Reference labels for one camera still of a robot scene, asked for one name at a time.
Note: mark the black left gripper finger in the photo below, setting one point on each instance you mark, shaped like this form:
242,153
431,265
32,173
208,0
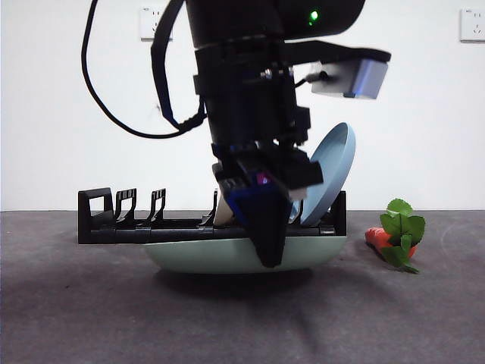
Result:
265,223

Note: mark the green plate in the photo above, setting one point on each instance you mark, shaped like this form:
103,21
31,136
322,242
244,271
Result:
189,254

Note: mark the orange carrot with green leaves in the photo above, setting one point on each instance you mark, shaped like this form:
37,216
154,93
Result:
375,237

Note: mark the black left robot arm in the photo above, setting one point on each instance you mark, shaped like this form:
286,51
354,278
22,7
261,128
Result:
242,95

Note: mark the white plate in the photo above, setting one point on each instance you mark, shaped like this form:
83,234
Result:
223,214

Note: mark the blue plate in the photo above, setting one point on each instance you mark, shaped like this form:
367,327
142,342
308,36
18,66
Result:
333,167

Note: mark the black plate rack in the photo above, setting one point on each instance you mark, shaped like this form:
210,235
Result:
170,233

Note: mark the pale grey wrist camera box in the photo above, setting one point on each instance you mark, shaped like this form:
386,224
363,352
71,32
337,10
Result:
363,79

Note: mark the white wall socket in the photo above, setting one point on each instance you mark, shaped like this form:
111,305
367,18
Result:
148,26
473,26

